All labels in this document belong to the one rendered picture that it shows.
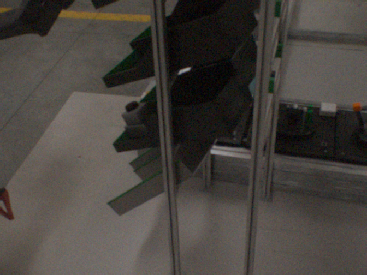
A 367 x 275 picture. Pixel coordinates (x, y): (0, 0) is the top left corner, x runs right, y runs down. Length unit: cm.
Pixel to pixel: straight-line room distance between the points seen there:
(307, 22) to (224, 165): 117
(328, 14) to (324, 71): 56
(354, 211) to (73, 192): 79
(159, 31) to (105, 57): 323
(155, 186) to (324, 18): 160
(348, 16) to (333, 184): 126
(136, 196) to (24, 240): 39
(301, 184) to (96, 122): 74
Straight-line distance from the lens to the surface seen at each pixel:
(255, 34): 150
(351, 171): 138
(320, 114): 156
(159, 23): 79
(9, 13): 127
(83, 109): 181
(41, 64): 405
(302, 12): 252
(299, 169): 138
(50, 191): 149
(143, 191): 108
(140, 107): 103
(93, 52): 412
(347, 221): 139
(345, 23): 244
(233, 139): 142
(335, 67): 206
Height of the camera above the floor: 184
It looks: 37 degrees down
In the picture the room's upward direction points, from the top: 3 degrees counter-clockwise
